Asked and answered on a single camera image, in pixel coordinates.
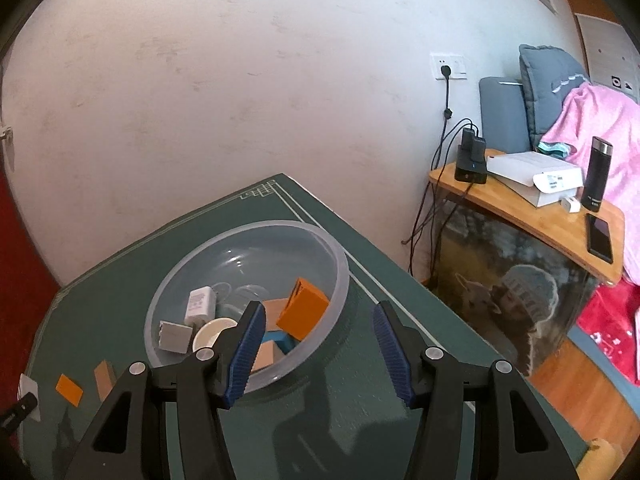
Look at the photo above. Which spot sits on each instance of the grey quilted pillow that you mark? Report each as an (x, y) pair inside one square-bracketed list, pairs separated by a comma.
[(545, 85)]

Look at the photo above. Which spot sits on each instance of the white wall outlet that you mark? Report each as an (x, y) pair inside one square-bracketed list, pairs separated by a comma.
[(457, 65)]

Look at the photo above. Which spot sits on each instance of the orange tile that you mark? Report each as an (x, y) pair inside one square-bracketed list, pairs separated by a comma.
[(69, 389)]

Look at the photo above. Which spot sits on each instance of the white tile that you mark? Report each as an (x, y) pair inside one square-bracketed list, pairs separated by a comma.
[(27, 385)]

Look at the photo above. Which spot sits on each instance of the black phone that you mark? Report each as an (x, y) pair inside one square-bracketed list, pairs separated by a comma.
[(599, 237)]

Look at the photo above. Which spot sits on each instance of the black thermos bottle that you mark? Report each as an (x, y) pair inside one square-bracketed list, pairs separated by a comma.
[(596, 175)]

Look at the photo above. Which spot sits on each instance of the printed picture panel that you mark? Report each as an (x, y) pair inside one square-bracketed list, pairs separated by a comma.
[(480, 260)]

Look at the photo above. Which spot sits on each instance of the orange box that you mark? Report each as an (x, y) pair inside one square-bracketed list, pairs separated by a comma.
[(302, 312)]

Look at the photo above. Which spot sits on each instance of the white power adapter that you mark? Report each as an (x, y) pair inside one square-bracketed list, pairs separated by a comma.
[(200, 305)]

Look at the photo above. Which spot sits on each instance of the small white wall fitting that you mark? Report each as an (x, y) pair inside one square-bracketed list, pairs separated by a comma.
[(5, 136)]

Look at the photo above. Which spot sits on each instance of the curved wooden shelf board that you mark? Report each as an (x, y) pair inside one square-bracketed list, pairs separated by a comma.
[(505, 200)]

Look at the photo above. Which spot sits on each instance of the clear plastic bowl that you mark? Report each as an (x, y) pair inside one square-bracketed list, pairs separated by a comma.
[(260, 245)]

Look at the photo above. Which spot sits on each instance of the small white adapter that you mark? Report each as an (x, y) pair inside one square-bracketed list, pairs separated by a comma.
[(570, 205)]

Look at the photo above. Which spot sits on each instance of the red cloth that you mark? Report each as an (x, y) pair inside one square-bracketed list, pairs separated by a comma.
[(20, 285)]

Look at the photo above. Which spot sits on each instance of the grey block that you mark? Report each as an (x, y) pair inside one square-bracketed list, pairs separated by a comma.
[(175, 337)]

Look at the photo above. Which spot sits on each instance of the black battery charger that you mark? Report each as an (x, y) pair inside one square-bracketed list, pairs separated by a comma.
[(470, 172)]

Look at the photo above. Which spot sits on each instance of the pink blanket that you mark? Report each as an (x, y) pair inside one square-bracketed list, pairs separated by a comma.
[(605, 115)]

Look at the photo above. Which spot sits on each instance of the flat blue-grey cushion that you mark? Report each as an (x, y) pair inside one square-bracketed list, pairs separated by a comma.
[(502, 115)]

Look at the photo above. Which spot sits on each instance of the tan fuzzy object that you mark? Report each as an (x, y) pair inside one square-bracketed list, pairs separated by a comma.
[(601, 457)]

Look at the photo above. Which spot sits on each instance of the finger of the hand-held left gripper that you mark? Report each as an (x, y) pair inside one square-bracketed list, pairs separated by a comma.
[(17, 407)]

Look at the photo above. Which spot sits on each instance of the wooden block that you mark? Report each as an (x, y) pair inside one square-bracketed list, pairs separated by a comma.
[(265, 355)]

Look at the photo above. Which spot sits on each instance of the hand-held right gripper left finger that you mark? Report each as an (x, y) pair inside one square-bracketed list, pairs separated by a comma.
[(245, 355)]

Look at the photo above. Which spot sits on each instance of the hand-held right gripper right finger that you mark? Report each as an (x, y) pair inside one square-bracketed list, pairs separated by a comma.
[(392, 355)]

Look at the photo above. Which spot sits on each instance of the white tape roll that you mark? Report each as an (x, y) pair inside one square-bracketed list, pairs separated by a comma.
[(212, 332)]

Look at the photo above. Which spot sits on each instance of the white cardboard box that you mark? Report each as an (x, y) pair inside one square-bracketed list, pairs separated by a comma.
[(525, 162)]

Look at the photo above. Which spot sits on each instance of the wooden tile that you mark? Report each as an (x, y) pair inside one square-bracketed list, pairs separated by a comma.
[(104, 380)]

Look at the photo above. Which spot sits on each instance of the blue block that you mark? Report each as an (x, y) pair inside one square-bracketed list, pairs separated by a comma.
[(277, 337)]

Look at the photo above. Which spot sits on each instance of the red printed blanket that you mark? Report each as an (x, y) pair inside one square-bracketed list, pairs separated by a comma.
[(615, 330)]

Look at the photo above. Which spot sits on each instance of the grey orange cabinet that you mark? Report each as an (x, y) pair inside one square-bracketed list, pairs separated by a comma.
[(605, 45)]

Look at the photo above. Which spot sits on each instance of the teal cloth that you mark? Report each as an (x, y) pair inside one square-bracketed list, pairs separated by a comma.
[(555, 150)]

